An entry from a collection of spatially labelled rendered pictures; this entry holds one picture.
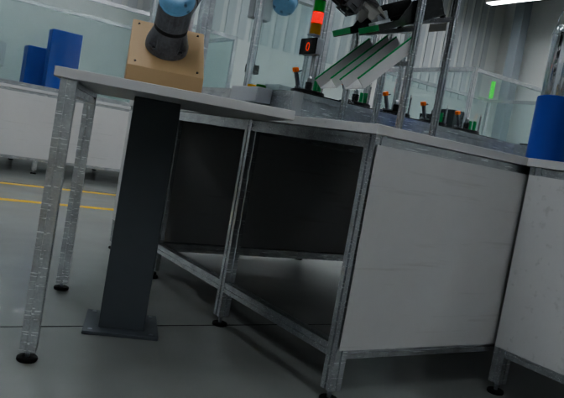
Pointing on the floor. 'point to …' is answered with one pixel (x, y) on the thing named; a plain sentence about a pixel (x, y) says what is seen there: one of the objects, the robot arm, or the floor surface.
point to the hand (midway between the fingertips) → (379, 15)
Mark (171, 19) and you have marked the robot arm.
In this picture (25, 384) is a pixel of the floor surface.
